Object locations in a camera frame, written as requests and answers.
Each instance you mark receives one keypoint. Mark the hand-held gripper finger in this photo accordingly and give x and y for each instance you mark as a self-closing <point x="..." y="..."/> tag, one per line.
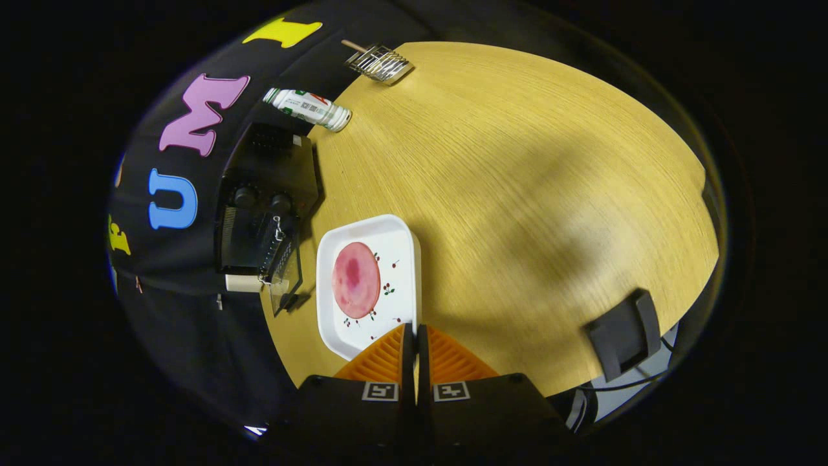
<point x="407" y="369"/>
<point x="423" y="369"/>

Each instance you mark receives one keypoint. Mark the pink round ham slice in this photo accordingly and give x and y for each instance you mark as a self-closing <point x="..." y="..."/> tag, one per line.
<point x="356" y="281"/>

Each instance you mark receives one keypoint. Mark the white square plate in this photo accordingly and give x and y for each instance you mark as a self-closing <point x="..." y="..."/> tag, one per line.
<point x="398" y="252"/>

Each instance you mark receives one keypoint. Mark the black toaster oven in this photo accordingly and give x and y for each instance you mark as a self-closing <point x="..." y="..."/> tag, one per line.
<point x="272" y="168"/>

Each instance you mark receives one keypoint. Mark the white boxy toaster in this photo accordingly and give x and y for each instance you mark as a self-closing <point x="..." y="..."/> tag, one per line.
<point x="242" y="283"/>

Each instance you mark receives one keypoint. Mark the black chair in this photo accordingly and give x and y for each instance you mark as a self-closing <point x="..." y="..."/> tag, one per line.
<point x="621" y="336"/>

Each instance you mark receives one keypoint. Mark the black backdrop cloth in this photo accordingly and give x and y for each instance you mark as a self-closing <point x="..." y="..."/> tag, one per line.
<point x="194" y="349"/>

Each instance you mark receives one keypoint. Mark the white labelled bottle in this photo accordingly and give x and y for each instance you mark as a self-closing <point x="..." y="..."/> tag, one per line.
<point x="307" y="108"/>

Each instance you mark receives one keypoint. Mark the wooden stick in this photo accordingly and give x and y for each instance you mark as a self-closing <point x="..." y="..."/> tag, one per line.
<point x="352" y="45"/>

